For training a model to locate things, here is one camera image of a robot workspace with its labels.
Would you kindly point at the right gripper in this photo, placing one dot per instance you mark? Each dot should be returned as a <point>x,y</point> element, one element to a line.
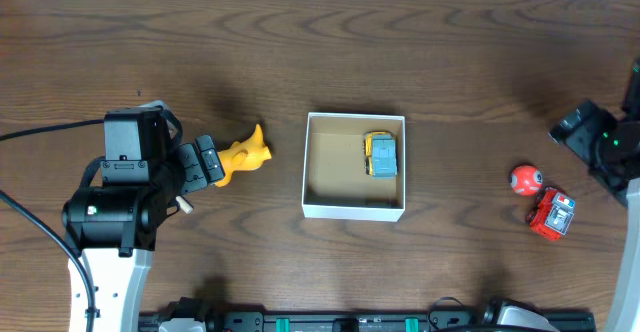
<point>615,184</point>

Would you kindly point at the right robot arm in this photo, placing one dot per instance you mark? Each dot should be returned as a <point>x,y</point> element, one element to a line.
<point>624,313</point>

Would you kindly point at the white cardboard box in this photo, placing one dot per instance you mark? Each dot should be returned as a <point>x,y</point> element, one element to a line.
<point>335,184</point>

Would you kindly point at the yellow grey toy truck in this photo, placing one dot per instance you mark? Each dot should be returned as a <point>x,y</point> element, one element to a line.
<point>380,155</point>

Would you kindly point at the orange toy rhino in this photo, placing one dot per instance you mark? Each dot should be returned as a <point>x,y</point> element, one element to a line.
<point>245,156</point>

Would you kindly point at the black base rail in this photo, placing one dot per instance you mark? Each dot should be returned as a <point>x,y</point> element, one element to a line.
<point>446,314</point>

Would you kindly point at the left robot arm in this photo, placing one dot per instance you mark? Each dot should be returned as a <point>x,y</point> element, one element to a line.
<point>124,196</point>

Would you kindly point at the red toy ball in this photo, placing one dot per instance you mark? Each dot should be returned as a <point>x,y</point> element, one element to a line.
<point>526,180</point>

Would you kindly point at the red toy car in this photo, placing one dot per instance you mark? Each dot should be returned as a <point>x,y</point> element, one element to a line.
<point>552,214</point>

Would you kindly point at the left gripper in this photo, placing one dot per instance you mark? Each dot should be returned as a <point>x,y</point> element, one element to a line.
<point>198,163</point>

